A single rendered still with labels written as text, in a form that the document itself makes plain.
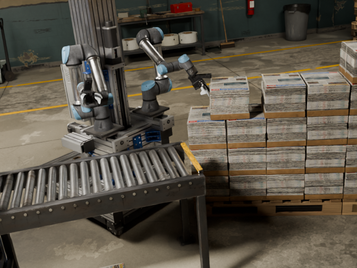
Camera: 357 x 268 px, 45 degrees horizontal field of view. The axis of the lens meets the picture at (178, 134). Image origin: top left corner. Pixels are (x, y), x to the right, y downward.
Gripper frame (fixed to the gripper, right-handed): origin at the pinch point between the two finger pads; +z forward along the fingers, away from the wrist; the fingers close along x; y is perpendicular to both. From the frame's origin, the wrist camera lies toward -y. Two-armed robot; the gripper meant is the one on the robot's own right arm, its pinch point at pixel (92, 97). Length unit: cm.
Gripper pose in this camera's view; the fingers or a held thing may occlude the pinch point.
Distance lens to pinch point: 264.6
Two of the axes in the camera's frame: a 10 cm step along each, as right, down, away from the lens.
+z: 3.6, 3.3, -8.7
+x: -9.3, 0.8, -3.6
